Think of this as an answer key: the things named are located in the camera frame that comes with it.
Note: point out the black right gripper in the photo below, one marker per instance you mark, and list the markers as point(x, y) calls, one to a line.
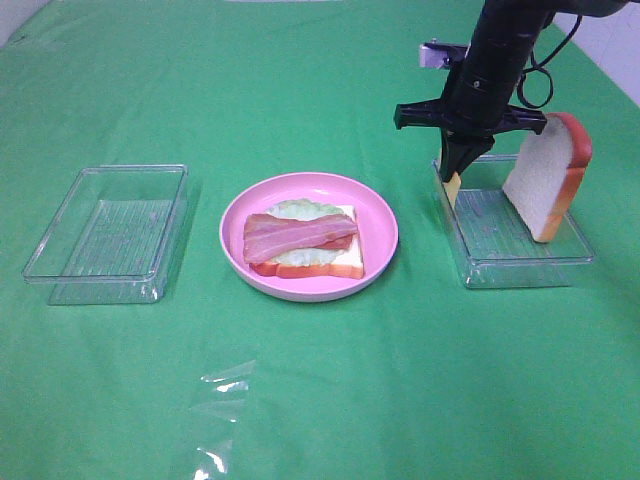
point(474, 102)

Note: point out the yellow cheese slice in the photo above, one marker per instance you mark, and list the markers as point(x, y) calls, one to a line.
point(452, 186)

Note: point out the bread slice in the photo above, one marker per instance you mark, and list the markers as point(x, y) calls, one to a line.
point(547, 174)
point(349, 265)

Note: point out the bacon strip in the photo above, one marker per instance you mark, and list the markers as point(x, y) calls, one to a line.
point(341, 243)
point(266, 236)

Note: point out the green lettuce leaf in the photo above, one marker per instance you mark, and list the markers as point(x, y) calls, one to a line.
point(306, 210)

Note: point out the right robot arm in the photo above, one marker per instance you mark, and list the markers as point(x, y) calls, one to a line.
point(517, 24)

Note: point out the right clear plastic tray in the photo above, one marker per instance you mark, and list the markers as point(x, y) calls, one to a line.
point(491, 245)

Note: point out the clear plastic tray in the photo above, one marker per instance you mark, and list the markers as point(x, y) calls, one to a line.
point(491, 245)
point(114, 237)

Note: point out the pink round plate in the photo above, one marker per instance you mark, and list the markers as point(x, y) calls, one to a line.
point(376, 221)

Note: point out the green tablecloth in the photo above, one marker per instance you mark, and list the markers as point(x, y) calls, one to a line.
point(415, 377)

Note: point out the left clear plastic tray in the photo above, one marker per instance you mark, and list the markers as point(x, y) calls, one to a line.
point(114, 237)

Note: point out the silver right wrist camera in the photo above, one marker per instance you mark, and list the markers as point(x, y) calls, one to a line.
point(439, 55)

